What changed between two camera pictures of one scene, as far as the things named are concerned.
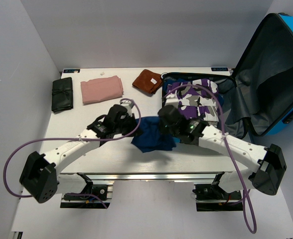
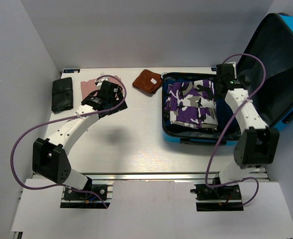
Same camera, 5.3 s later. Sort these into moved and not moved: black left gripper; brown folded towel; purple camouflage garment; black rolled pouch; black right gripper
Moved: black left gripper; black right gripper
Not moved: brown folded towel; black rolled pouch; purple camouflage garment
